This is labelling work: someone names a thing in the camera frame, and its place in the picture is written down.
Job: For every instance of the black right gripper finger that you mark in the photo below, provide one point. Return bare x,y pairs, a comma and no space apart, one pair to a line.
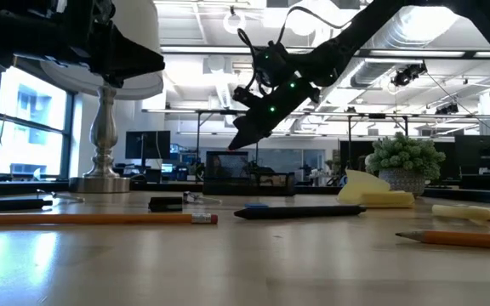
257,135
241,129

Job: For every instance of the black mesh desk organizer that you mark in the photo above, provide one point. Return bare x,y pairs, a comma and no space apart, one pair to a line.
249,183

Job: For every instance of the small blue eraser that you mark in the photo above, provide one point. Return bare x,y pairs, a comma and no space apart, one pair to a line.
256,205

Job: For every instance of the black pen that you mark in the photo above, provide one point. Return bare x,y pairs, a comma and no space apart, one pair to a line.
300,211

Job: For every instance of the black binder clip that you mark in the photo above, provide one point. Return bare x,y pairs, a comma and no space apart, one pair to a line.
165,204

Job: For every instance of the yellow sticky note pad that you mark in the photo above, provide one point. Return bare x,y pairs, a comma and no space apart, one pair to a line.
377,197

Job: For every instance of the orange pencil with red eraser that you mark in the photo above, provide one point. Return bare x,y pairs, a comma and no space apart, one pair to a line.
92,219

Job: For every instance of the black marker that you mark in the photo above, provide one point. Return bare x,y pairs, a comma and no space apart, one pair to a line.
11,205

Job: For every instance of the pale yellow highlighter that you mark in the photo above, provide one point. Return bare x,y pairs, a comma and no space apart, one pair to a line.
457,211

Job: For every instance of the sharpened orange pencil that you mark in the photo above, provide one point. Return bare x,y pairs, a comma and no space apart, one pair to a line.
462,239

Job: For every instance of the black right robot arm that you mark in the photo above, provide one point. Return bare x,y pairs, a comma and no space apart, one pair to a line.
355,38

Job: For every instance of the white shade silver table lamp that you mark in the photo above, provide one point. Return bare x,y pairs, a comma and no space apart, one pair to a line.
104,127

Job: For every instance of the dark framed window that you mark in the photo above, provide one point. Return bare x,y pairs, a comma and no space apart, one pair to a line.
68,136

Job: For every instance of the black computer monitor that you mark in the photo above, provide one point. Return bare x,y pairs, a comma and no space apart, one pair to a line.
148,144

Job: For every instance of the green plant in patterned pot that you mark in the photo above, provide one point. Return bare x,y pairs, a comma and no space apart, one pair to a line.
404,155

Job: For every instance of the large dark monitor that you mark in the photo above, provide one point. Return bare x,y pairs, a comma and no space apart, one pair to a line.
481,153

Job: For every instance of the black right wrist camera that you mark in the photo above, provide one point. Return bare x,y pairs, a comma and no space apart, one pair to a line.
245,95

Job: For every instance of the black metal table frame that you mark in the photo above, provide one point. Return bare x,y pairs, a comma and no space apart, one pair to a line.
349,140
198,136

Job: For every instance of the black ceiling rig camera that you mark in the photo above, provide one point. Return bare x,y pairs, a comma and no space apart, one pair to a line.
406,75

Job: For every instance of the small black rig camera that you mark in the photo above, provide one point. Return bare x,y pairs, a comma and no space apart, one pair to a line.
447,109

